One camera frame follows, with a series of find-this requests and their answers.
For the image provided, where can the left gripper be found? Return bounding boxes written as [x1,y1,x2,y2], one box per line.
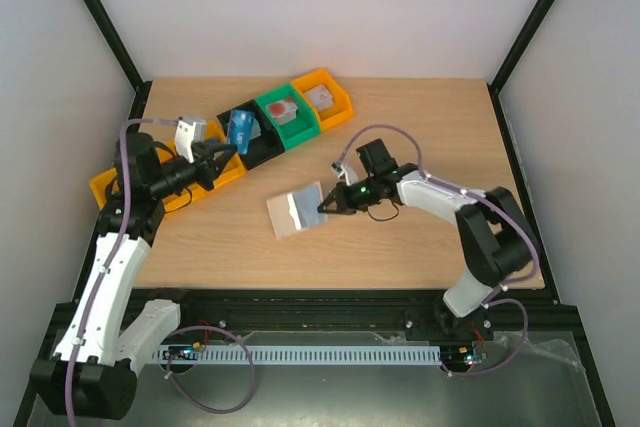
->
[149,143,238,199]

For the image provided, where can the blue VIP card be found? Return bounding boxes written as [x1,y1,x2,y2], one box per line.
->
[226,109,255,155]

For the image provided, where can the beige card holder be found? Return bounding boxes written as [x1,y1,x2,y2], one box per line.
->
[266,182,328,239]

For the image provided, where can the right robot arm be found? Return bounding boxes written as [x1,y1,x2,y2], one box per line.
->
[318,139,540,339]

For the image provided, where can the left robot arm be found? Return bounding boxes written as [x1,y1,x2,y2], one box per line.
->
[30,132,237,425]

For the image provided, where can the red circle card stack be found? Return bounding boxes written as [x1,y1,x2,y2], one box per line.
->
[266,97,298,125]

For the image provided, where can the white patterned card stack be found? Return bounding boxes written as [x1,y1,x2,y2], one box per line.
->
[304,85,334,112]

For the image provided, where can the black bin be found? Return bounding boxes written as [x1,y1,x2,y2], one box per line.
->
[235,99,285,170]

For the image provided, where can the yellow bin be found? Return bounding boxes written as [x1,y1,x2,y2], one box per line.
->
[89,168,119,209]
[291,68,354,131]
[164,119,248,215]
[155,141,176,159]

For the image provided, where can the green bin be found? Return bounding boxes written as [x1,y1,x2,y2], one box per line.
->
[255,83,320,151]

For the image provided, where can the yellow bin far right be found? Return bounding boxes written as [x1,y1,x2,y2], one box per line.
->
[291,68,354,131]

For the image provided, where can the yellow bin far left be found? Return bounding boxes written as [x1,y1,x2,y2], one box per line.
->
[89,168,119,209]

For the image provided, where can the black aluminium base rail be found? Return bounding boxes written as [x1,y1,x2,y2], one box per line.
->
[116,288,586,341]

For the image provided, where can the white slotted cable duct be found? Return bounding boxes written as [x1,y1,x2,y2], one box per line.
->
[152,345,441,366]

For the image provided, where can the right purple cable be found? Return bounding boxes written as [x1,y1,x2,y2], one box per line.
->
[337,124,542,379]

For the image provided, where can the left black frame post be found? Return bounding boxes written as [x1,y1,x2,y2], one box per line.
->
[82,0,148,94]

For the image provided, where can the black frame post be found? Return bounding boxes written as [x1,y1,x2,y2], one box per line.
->
[488,0,589,93]
[82,0,148,94]

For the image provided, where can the right black frame post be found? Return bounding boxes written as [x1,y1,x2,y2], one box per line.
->
[488,0,589,93]

